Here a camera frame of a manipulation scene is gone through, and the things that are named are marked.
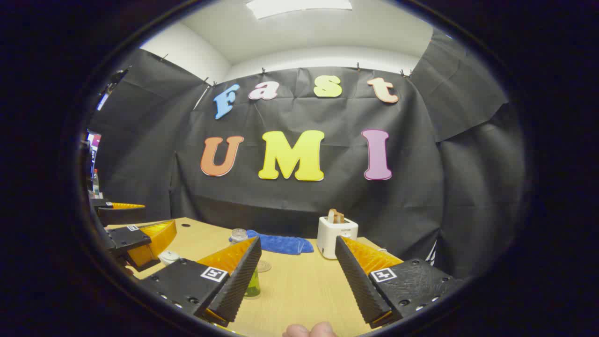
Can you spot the red label plastic bottle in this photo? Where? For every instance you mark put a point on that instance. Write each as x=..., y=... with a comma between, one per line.
x=96, y=183

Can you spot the white teacup lid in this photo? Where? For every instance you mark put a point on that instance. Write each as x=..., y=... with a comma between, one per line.
x=169, y=255

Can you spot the white teacup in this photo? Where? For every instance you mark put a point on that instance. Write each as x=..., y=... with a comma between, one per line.
x=168, y=262

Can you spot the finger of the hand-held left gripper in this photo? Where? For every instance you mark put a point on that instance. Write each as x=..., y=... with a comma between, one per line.
x=121, y=215
x=126, y=237

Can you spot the computer monitor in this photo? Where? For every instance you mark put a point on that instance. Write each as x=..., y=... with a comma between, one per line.
x=93, y=150

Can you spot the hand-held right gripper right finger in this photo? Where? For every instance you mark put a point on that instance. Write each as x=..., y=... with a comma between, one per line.
x=358, y=281

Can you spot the blue towel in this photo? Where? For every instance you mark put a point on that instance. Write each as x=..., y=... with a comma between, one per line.
x=281, y=244

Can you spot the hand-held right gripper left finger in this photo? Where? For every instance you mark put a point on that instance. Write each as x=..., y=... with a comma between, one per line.
x=236, y=285

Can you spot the green label water bottle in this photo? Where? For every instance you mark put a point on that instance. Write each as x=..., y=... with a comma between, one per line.
x=253, y=286

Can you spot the ceiling light panel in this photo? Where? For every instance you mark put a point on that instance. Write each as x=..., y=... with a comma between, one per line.
x=299, y=7

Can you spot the bread slice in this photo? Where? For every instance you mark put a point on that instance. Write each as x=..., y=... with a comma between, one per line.
x=335, y=216

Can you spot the white toaster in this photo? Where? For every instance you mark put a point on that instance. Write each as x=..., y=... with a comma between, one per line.
x=330, y=238

